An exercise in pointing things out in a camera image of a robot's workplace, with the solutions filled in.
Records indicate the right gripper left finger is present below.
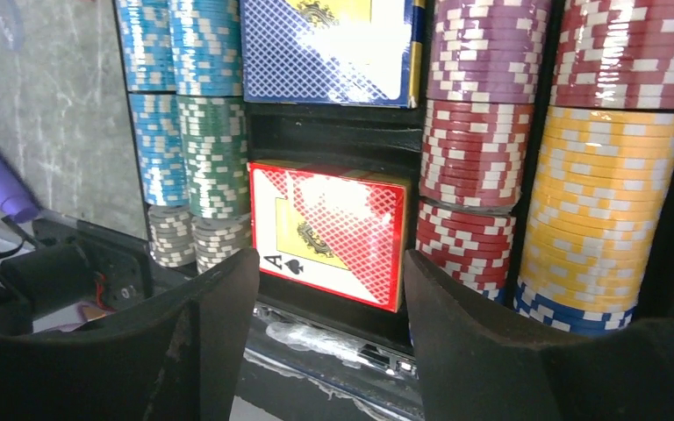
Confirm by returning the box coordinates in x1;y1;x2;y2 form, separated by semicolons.
0;248;260;420

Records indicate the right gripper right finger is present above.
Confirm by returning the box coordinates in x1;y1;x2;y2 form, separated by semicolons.
404;250;674;420

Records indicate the red playing card deck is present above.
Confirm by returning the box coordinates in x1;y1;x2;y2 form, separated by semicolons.
248;160;412;313

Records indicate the blue playing card deck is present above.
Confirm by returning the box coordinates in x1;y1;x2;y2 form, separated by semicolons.
240;0;426;109

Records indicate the black poker chip case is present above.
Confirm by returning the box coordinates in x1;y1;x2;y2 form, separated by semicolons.
110;0;674;408

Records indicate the red yellow chip row right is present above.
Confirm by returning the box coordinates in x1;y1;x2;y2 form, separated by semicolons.
513;1;674;337

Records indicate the blue chip row far left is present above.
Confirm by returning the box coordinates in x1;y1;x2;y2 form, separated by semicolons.
115;1;196;268

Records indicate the black front mounting rail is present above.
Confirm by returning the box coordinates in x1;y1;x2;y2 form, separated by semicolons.
0;221;422;420

